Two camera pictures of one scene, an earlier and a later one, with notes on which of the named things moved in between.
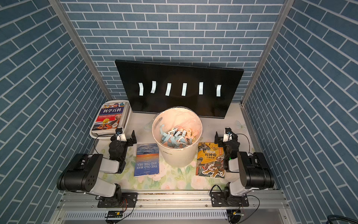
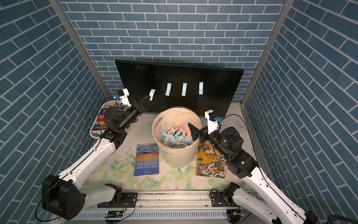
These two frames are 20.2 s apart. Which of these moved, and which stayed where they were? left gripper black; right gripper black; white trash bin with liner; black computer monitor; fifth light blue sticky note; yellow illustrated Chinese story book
Moved: left gripper black; right gripper black
Stayed: black computer monitor; white trash bin with liner; fifth light blue sticky note; yellow illustrated Chinese story book
